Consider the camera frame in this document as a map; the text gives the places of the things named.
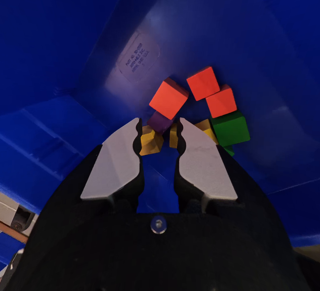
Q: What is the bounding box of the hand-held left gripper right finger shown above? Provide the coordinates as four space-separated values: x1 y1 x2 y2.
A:
174 117 238 213

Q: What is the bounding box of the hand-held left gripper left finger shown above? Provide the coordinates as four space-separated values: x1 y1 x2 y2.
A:
80 117 145 213

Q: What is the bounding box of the yellow wooden cube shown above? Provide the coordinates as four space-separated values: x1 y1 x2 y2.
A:
194 119 218 145
169 123 179 148
139 125 164 156

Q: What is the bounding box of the purple wooden cube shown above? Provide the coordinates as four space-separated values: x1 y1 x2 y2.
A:
146 111 174 135

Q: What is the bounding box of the blue plastic bin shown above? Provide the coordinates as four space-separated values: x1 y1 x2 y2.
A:
0 0 320 247

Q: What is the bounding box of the red wooden cube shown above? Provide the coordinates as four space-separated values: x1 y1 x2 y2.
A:
206 84 237 119
149 77 189 120
186 66 220 101

